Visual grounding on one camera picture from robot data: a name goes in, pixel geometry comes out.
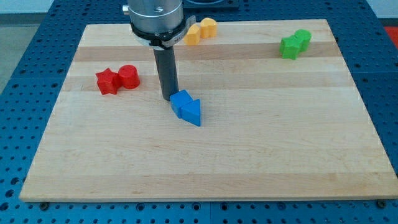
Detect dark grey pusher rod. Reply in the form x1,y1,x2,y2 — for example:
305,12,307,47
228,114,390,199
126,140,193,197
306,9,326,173
154,47,179,101

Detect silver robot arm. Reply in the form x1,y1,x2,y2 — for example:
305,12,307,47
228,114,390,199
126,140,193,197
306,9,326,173
122,0,196,101

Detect red star block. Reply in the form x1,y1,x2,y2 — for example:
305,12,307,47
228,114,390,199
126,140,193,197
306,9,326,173
96,68,121,95

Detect green star block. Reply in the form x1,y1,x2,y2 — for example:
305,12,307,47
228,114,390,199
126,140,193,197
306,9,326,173
279,35,302,60

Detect yellow pentagon block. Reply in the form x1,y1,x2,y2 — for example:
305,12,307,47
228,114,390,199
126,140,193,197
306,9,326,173
183,24,201,46

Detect red cylinder block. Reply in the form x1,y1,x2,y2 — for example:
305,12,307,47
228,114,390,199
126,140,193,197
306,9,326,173
118,65,141,89

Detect blue cube block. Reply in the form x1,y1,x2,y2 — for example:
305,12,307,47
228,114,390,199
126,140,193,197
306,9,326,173
170,90,193,119

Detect yellow heart block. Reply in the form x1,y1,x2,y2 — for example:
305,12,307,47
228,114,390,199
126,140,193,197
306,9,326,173
200,17,218,39

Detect blue triangle block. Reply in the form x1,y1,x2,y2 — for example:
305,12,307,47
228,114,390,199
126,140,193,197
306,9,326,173
181,99,201,126

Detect wooden board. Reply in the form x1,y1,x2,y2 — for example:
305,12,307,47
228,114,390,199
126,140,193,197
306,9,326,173
19,19,397,202

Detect green cylinder block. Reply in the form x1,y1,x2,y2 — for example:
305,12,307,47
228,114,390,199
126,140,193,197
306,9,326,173
294,29,312,52

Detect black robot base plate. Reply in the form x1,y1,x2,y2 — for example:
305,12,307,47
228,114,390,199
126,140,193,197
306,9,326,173
183,0,240,9

